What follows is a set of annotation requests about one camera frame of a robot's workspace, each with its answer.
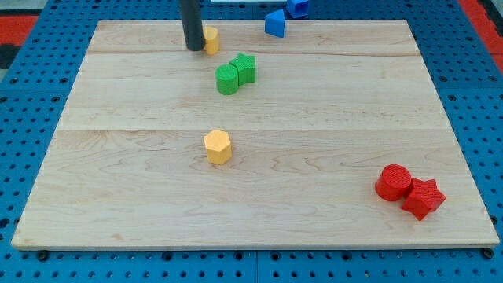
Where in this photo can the blue triangle block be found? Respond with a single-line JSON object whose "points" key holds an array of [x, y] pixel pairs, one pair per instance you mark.
{"points": [[274, 23]]}

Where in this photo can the green cylinder block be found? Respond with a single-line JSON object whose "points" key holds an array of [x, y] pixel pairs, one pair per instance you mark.
{"points": [[227, 81]]}

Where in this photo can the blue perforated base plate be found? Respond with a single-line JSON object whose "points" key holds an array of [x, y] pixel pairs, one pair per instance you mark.
{"points": [[35, 88]]}

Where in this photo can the yellow block behind tool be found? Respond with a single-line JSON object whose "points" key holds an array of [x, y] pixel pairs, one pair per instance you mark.
{"points": [[211, 37]]}

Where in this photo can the red cylinder block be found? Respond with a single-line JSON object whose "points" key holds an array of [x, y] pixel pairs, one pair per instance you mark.
{"points": [[394, 181]]}

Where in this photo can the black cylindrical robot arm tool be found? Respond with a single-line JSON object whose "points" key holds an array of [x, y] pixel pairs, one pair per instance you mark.
{"points": [[190, 14]]}

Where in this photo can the red star block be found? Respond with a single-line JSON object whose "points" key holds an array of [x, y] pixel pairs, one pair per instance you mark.
{"points": [[423, 198]]}

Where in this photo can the green star block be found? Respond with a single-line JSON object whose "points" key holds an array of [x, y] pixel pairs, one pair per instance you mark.
{"points": [[246, 68]]}

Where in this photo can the blue cube block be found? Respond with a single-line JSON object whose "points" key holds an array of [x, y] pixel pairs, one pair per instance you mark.
{"points": [[297, 8]]}

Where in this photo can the yellow hexagon block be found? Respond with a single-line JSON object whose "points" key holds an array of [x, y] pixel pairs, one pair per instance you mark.
{"points": [[218, 146]]}

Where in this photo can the wooden board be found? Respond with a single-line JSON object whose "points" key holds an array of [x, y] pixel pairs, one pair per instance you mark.
{"points": [[333, 103]]}

